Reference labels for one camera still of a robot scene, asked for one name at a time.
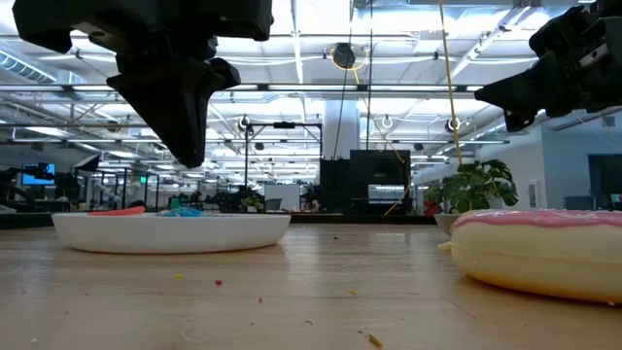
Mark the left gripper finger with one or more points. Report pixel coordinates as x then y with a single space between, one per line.
227 74
175 112

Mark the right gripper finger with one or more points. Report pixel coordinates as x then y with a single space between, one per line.
519 121
515 91

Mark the blue sprinkled icing donut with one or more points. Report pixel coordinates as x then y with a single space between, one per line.
183 212

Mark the coral pink icing donut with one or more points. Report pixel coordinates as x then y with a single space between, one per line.
119 211

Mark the large light pink icing donut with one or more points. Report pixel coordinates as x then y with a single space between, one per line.
539 257

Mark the green potted plant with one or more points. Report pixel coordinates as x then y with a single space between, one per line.
478 189

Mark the small green plant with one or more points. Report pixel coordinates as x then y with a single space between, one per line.
252 202

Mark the white shallow bowl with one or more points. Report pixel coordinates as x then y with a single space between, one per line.
170 235

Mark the beige shallow bowl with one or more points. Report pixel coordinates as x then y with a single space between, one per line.
444 222

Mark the white building column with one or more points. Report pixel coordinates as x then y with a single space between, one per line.
341 129

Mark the white board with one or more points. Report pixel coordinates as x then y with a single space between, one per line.
283 197

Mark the blue computer monitor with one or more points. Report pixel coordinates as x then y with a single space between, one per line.
38 176

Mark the black cabinet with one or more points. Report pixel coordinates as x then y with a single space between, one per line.
374 182

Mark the black metal frame stand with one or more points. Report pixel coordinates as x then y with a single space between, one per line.
284 125

